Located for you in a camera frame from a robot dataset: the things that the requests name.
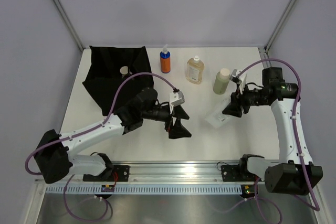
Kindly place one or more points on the left aluminium corner post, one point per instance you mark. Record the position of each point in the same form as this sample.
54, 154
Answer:
67, 22

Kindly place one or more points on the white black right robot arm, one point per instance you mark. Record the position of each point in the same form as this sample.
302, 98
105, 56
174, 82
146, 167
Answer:
295, 172

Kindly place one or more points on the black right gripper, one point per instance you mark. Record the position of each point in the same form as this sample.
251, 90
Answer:
237, 99

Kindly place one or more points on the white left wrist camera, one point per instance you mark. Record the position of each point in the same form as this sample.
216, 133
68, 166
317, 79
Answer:
176, 98

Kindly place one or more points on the black canvas bag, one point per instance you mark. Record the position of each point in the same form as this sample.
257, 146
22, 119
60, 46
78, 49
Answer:
104, 78

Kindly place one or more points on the orange blue spray bottle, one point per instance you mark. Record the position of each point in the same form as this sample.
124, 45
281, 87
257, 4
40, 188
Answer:
165, 60

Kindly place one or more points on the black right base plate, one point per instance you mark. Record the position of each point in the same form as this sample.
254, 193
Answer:
234, 173

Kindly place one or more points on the clear amber soap bottle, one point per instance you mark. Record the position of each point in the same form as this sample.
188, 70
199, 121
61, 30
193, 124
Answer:
194, 70

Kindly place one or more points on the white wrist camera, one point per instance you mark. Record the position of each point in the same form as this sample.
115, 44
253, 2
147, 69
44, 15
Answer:
176, 98
239, 79

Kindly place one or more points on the white translucent bottle black cap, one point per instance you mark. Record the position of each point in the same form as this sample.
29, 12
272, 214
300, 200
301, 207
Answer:
215, 117

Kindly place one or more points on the aluminium corner post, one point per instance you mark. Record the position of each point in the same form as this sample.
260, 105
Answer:
280, 24
67, 22

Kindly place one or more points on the white slotted cable duct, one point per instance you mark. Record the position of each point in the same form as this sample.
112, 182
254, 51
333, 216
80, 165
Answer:
124, 189

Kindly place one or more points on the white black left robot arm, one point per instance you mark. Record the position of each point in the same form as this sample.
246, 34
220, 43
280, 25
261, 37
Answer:
59, 155

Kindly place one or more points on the beige pump bottle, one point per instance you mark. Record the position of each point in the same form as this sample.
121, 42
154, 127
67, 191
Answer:
125, 71

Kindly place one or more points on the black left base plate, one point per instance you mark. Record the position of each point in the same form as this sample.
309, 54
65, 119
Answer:
119, 172

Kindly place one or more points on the green bottle beige cap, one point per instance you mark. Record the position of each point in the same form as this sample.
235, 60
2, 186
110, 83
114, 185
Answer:
221, 81

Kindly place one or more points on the right aluminium corner post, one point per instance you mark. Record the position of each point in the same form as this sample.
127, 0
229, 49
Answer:
280, 24

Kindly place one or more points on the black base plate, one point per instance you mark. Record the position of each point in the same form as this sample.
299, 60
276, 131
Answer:
119, 172
234, 173

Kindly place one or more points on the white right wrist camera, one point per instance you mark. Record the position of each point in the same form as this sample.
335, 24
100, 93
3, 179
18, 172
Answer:
239, 79

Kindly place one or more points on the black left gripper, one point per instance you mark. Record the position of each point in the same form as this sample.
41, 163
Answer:
178, 130

